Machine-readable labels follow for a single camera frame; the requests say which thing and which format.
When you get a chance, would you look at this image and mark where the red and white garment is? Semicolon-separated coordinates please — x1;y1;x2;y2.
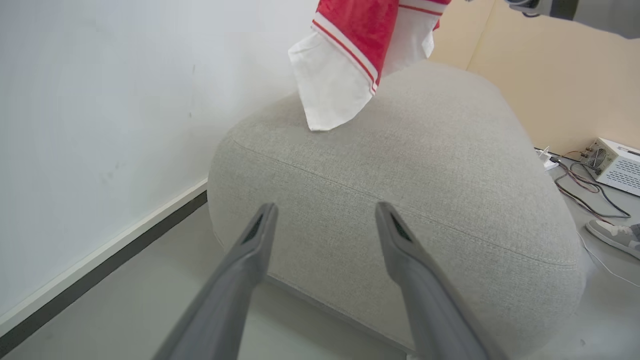
288;0;452;132

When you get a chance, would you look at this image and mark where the red and black cable bundle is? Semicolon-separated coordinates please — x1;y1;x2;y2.
550;150;632;225

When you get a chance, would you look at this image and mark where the grey sneaker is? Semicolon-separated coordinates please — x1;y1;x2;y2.
585;219;640;260

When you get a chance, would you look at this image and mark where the thin white cable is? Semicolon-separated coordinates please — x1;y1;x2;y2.
576;231;640;289

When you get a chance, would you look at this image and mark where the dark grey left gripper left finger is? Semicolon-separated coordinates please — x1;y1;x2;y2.
152;202;279;360

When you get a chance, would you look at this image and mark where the white power strip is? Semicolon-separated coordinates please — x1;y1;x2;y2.
536;146;560;172

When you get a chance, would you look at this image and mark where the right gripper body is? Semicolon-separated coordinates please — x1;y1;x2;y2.
504;0;542;17

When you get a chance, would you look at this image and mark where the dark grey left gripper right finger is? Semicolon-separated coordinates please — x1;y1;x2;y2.
375;201;493;360

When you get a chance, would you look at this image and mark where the white power supply box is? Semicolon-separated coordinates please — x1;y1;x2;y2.
580;137;640;197

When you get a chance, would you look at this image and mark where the light grey fabric seat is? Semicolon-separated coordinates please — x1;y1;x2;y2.
207;61;587;357

